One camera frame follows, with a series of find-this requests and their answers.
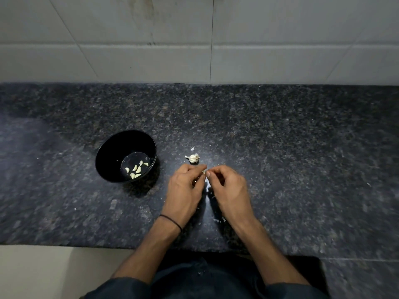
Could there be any person's left hand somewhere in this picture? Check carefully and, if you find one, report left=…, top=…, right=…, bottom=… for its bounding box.
left=161, top=164, right=208, bottom=229

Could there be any person's right hand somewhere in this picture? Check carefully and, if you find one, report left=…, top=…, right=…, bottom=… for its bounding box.
left=205, top=165, right=258, bottom=228

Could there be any person's left forearm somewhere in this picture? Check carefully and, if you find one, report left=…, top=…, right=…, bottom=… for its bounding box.
left=112, top=215, right=183, bottom=284

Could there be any person's right forearm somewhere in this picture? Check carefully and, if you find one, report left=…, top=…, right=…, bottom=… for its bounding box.
left=234, top=218, right=310, bottom=286

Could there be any black thread wristband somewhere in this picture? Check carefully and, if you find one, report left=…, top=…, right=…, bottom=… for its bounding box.
left=159, top=214, right=183, bottom=232

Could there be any pile of peeled garlic cloves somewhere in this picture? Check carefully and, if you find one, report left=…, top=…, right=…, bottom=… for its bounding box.
left=125, top=160, right=149, bottom=180

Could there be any black round bowl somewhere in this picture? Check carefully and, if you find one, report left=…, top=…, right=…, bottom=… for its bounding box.
left=95, top=130, right=158, bottom=184

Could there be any dark blue clothing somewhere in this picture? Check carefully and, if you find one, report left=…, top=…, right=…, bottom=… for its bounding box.
left=79, top=255, right=331, bottom=299

